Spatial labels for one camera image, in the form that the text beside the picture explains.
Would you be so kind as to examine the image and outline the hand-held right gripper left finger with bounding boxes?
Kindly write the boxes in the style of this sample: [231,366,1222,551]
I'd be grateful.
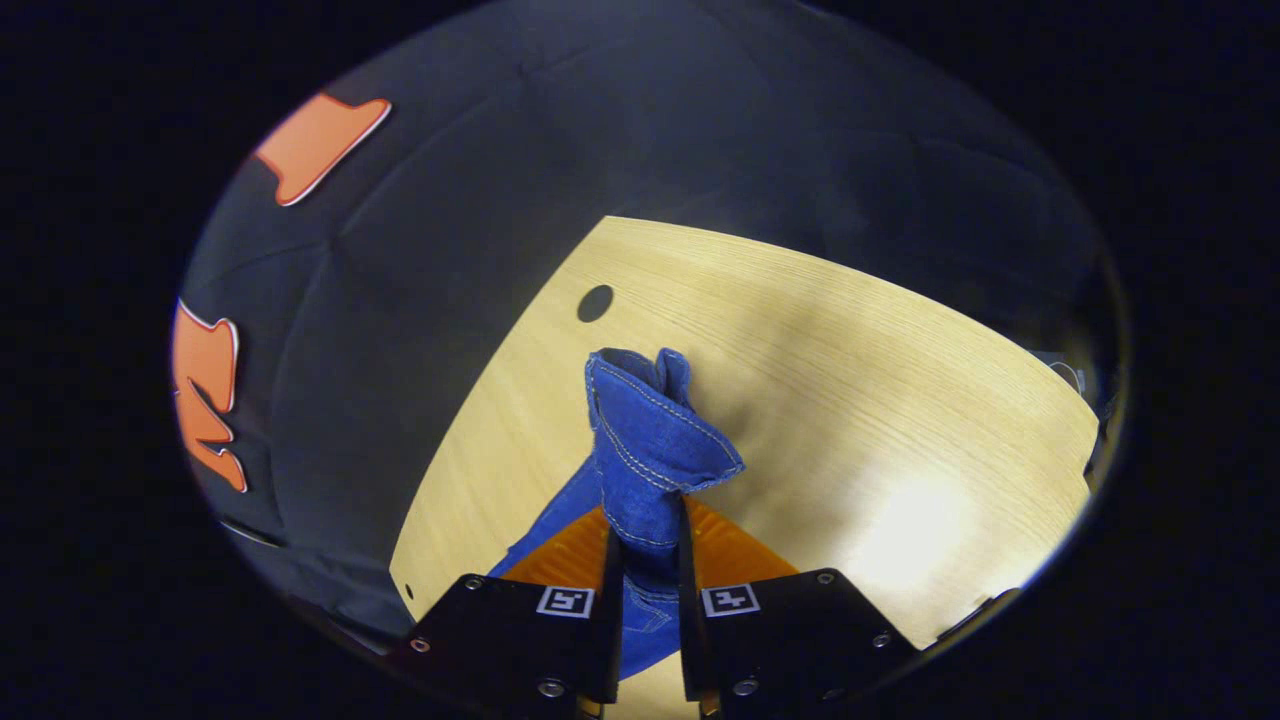
[406,505,625,709]

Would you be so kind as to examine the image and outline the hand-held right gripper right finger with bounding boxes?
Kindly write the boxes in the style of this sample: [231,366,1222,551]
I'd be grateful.
[676,495,918,718]

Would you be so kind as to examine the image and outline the blue denim jeans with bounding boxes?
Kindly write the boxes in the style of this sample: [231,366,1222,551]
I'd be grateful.
[488,346,747,682]

